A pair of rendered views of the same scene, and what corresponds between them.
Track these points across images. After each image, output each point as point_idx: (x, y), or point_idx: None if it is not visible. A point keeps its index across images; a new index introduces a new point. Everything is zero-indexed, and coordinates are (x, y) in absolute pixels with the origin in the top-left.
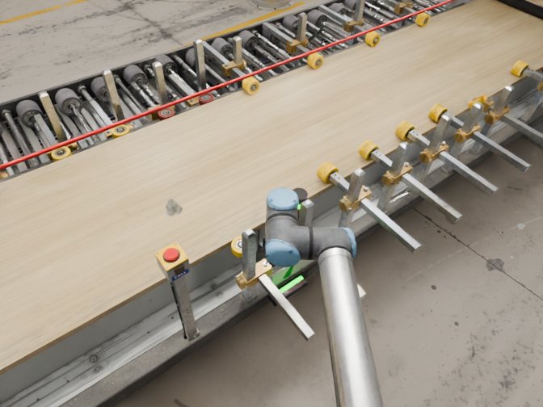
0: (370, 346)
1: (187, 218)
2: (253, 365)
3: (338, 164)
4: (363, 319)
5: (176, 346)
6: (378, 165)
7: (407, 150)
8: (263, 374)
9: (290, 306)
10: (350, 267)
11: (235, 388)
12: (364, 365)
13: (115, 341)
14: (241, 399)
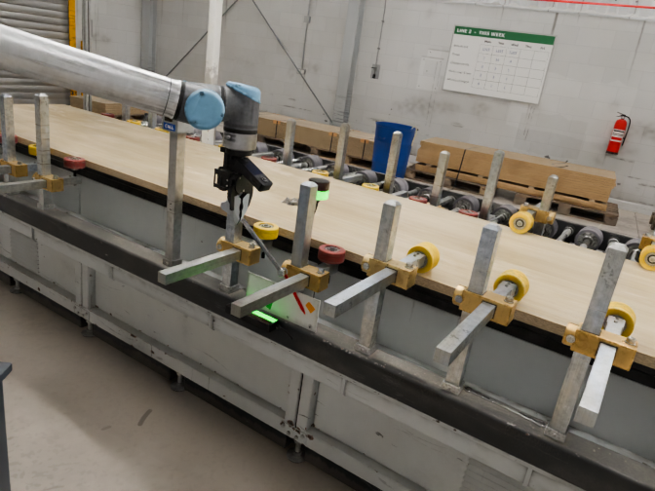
0: (48, 53)
1: (284, 207)
2: (208, 472)
3: (460, 279)
4: (82, 58)
5: (156, 259)
6: (550, 367)
7: (489, 237)
8: (197, 484)
9: (200, 262)
10: (155, 78)
11: (173, 459)
12: (20, 31)
13: (164, 253)
14: (158, 467)
